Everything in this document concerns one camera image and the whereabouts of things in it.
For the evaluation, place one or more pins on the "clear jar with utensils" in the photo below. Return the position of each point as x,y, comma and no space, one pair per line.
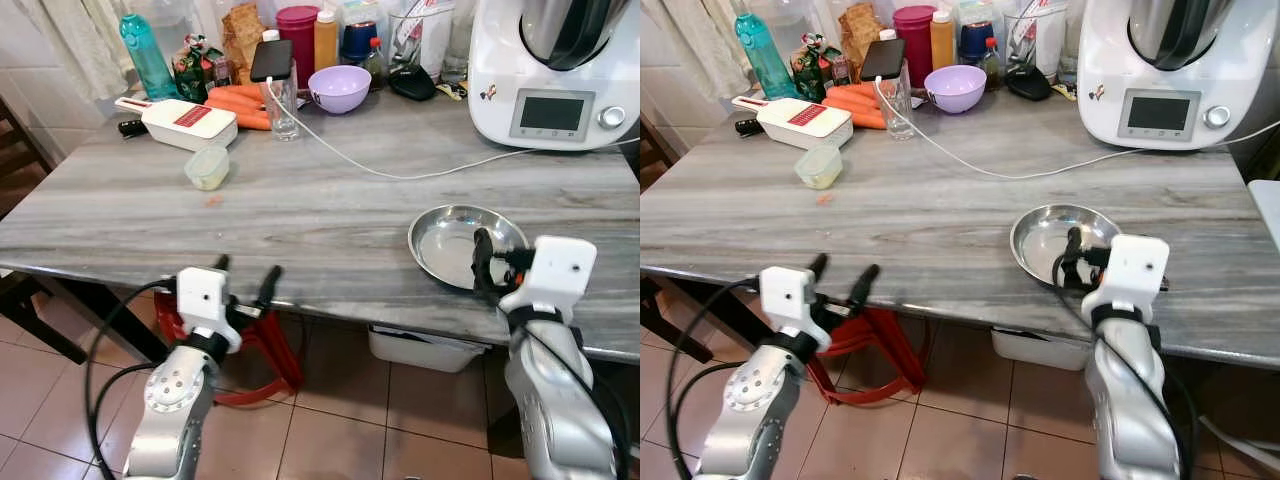
420,40
1035,40

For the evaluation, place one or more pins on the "white tray under table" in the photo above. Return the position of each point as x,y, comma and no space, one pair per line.
420,350
1035,348

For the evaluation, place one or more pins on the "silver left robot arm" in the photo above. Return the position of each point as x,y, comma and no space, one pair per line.
175,400
750,410

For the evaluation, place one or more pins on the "magenta plastic canister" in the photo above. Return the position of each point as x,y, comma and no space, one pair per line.
298,40
915,35

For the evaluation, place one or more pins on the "teal plastic bottle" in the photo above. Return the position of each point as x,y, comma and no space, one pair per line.
148,55
765,55

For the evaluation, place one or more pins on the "orange carrot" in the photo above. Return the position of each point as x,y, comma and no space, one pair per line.
850,103
235,103
253,121
868,120

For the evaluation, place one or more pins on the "black pouch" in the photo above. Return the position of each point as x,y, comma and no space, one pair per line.
1028,83
412,83

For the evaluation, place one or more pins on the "small red capped bottle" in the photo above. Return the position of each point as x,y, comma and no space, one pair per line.
374,65
991,65

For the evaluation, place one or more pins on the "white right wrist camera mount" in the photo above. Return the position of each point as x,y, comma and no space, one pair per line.
1135,270
560,270

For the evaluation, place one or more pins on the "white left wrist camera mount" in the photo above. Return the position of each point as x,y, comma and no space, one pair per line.
785,298
203,298

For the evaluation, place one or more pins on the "orange sauce bottle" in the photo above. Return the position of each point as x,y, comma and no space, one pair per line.
942,42
326,42

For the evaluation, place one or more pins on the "small clear plastic container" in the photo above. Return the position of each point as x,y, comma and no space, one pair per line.
207,168
819,167

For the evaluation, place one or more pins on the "red plastic stool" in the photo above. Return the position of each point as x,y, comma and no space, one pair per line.
275,350
880,345

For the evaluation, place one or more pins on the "purple plastic bowl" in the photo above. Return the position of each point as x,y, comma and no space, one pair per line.
340,90
955,90

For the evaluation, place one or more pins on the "white vegetable slicer box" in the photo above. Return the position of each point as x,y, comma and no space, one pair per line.
800,123
185,125

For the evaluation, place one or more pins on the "brown snack bag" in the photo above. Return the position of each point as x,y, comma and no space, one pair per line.
242,35
860,28

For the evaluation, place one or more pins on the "dark blue jar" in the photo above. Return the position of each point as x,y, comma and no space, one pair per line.
975,42
358,42

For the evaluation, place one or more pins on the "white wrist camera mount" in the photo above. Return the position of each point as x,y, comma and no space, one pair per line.
1135,270
560,270
203,298
785,298

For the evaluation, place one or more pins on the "green snack bag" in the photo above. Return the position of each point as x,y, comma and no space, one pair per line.
812,68
193,70

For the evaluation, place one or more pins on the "pale blue white board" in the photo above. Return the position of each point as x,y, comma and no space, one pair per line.
1268,215

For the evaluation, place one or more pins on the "round stainless steel plate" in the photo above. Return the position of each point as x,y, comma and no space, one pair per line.
445,245
1040,240

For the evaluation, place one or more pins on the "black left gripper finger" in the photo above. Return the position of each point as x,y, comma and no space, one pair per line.
865,284
270,284
818,266
221,263

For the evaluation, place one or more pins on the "clear drinking glass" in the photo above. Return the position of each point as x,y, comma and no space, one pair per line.
896,115
283,115

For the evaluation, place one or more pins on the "pale window curtain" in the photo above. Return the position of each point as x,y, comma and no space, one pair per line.
700,40
70,40

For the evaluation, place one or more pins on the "white food processor appliance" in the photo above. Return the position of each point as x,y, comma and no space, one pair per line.
500,70
1110,70

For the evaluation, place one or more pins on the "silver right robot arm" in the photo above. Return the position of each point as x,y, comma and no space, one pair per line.
555,400
1130,410

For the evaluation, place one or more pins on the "black smartphone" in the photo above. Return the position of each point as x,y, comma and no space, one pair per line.
883,58
271,60

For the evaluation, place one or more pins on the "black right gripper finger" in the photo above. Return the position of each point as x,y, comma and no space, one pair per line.
484,244
1074,243
1070,272
486,276

